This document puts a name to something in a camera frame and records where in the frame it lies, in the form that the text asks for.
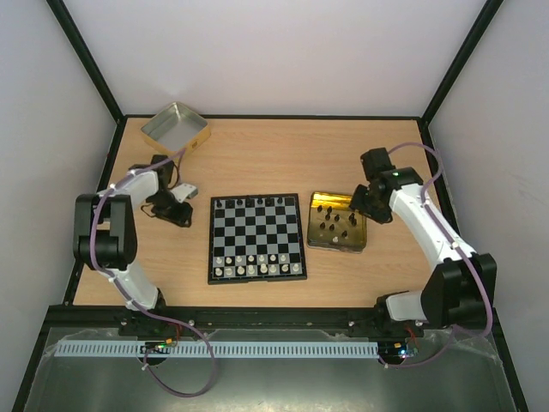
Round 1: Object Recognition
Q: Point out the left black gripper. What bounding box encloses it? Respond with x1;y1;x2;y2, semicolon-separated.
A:
149;191;194;228

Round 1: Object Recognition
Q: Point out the gold tin lid tray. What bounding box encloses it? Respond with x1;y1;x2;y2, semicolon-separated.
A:
307;191;367;253

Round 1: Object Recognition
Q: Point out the gold square tin box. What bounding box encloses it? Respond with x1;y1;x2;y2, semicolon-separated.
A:
141;101;211;156

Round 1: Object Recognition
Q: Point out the black magnetic chess board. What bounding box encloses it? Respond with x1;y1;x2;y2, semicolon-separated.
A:
208;193;307;285

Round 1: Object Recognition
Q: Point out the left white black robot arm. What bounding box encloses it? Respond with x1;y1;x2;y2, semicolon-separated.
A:
73;152;197;332

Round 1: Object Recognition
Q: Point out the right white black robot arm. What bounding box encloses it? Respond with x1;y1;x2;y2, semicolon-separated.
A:
350;148;497;336

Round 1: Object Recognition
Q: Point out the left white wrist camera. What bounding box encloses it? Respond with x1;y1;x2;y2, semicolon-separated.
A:
170;183;198;203

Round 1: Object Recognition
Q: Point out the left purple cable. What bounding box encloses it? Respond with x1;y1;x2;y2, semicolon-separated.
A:
92;148;220;397

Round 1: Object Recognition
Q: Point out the black aluminium frame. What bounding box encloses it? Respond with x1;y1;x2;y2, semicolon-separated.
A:
8;0;531;412

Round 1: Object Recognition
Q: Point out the grey slotted cable duct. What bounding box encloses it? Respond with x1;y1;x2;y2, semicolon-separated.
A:
55;340;378;359

